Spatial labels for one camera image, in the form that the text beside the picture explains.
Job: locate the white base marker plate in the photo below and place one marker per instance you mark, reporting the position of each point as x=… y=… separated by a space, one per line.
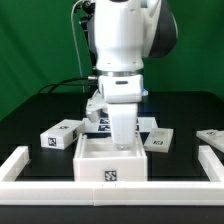
x=143 y=125

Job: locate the white box with markers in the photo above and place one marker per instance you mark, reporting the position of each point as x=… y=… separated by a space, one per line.
x=63 y=134

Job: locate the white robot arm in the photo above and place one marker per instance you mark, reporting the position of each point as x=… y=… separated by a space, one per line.
x=125 y=32

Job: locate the white cabinet body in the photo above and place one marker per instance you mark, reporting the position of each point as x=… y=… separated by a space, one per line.
x=98 y=160

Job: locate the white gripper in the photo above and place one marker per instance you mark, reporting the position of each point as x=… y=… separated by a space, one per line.
x=122 y=95

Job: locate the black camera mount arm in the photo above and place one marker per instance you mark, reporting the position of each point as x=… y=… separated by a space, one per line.
x=87 y=25

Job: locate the white U-shaped table fence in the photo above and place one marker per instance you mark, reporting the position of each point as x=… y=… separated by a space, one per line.
x=209 y=192

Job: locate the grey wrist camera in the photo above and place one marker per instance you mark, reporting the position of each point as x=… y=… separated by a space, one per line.
x=94 y=108

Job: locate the white cabinet door panel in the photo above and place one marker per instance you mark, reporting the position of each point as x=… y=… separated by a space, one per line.
x=213 y=137
x=159 y=140

